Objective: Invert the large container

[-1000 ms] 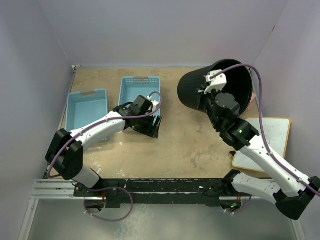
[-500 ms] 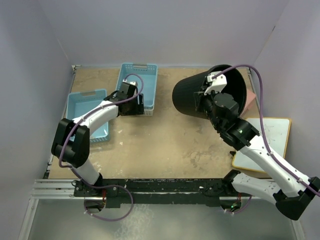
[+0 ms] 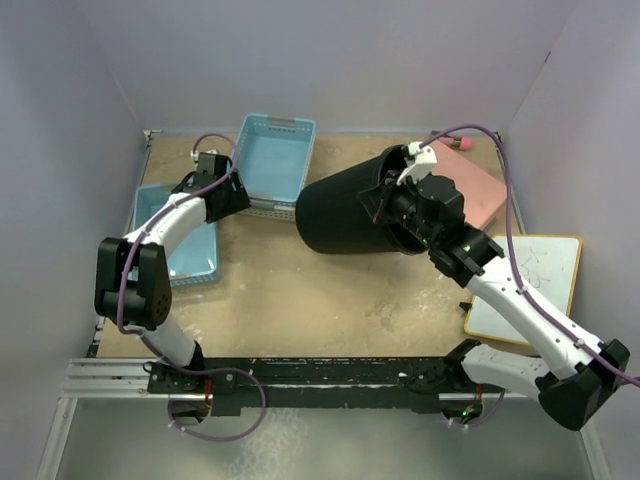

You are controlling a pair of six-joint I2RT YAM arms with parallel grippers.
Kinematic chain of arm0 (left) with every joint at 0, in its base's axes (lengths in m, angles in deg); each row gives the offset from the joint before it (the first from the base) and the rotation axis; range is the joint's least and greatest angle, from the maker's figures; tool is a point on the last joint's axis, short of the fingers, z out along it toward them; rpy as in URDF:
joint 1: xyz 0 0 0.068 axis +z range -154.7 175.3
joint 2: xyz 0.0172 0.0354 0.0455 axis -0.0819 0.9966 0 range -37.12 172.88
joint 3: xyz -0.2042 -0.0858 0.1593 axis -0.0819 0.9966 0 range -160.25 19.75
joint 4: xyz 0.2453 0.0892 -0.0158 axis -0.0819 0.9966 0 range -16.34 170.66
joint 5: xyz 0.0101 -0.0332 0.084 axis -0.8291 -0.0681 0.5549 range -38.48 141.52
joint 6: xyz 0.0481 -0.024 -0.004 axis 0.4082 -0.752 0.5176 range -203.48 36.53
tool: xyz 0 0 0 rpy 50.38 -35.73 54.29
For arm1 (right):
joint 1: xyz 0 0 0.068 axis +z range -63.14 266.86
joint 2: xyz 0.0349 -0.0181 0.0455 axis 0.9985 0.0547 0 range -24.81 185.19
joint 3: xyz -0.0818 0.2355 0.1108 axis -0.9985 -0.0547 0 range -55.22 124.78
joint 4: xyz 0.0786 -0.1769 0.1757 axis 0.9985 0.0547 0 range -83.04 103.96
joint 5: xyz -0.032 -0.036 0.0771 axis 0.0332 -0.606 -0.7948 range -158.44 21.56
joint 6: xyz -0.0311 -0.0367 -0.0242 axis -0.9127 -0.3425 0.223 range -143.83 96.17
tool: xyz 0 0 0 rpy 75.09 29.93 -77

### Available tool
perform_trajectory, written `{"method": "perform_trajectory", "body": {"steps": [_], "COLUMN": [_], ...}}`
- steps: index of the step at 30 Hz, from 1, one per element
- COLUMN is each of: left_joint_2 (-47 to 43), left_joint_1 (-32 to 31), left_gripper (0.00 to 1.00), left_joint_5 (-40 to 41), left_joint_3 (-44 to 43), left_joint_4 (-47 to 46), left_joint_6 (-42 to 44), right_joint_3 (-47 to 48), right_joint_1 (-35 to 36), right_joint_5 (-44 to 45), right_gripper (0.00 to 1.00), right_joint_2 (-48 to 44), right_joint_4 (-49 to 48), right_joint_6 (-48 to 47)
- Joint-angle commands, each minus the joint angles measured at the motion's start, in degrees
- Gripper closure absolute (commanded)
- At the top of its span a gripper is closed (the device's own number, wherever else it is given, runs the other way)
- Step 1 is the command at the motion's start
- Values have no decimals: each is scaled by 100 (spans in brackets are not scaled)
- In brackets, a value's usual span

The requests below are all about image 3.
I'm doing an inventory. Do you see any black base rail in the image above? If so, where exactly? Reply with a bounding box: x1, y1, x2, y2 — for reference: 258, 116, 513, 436
143, 357, 479, 417

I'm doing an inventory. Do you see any small whiteboard yellow frame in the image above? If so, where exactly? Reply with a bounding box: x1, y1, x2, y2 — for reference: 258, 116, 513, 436
463, 235, 582, 347

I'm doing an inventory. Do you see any pink perforated basket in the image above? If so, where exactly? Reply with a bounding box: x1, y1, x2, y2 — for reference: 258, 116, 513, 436
430, 138, 506, 230

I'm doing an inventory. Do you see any light blue perforated basket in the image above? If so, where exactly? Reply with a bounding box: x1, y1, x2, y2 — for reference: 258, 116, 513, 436
131, 184, 219, 288

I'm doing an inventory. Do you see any pink brush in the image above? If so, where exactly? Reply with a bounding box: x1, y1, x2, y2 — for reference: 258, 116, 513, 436
439, 134, 473, 151

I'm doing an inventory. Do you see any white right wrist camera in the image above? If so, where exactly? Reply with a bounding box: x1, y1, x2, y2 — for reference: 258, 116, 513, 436
396, 141, 438, 186

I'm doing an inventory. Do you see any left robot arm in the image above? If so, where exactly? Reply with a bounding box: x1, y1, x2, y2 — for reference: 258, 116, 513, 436
94, 153, 250, 392

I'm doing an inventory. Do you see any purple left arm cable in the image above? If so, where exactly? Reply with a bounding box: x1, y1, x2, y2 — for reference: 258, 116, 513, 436
114, 132, 268, 444

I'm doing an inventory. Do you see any blue basket nested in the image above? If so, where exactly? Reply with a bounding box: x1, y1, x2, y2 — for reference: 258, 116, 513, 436
234, 113, 316, 203

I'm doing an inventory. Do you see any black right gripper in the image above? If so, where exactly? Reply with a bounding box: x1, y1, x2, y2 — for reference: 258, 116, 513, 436
359, 169, 438, 248

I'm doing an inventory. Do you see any aluminium frame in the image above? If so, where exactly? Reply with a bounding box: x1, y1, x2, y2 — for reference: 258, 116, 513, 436
37, 357, 611, 479

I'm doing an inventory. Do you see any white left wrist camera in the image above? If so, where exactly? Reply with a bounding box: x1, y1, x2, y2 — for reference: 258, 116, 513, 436
190, 149, 219, 164

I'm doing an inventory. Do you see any white perforated basket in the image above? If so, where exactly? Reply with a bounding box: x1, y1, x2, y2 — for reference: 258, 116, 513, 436
242, 198, 295, 222

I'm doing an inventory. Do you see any large black ribbed bin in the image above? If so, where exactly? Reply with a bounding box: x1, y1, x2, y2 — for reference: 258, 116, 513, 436
295, 145, 426, 255

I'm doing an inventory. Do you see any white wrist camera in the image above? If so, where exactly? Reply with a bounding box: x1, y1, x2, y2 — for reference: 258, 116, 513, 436
396, 141, 438, 186
190, 149, 219, 164

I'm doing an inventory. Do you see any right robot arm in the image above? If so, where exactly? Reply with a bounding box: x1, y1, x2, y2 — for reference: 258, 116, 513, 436
358, 175, 633, 431

